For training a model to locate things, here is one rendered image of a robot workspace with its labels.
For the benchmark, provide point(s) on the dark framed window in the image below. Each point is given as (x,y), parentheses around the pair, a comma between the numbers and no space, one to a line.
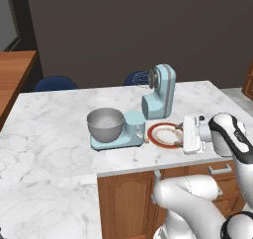
(6,15)

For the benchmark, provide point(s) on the grey metal mixer bowl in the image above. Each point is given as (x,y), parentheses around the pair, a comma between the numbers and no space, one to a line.
(105,124)

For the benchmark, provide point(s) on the wooden cabinet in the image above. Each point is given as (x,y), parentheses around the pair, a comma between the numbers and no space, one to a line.
(248,83)

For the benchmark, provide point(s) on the dark blue chair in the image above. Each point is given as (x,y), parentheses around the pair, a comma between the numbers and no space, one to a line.
(136,78)
(55,83)

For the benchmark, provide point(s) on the small tan cube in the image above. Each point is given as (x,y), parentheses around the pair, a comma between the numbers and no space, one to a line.
(146,140)

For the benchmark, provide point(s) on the wooden drawer front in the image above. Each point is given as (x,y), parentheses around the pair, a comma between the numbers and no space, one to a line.
(230,201)
(201,169)

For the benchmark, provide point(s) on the wooden cupboard door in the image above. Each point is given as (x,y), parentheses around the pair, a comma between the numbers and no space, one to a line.
(125,206)

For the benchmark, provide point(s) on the light blue stand mixer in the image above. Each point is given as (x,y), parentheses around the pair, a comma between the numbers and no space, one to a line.
(158,98)

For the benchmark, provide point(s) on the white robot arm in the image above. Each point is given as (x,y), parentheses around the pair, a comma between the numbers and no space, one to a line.
(194,213)

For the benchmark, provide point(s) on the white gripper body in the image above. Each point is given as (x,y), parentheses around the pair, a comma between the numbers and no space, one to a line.
(191,134)

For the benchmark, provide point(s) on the wooden table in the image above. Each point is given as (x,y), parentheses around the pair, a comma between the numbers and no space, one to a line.
(15,75)

